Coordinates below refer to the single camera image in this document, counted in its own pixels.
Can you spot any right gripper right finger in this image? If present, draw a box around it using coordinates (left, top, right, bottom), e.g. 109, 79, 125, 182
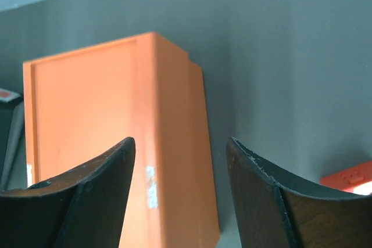
226, 137, 371, 247

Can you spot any red cube plug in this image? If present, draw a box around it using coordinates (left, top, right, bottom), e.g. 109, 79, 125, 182
320, 161, 371, 195

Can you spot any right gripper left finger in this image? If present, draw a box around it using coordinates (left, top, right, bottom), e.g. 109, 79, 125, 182
1, 137, 135, 248

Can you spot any orange drawer box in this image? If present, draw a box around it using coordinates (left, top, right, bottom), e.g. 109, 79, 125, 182
23, 33, 220, 247

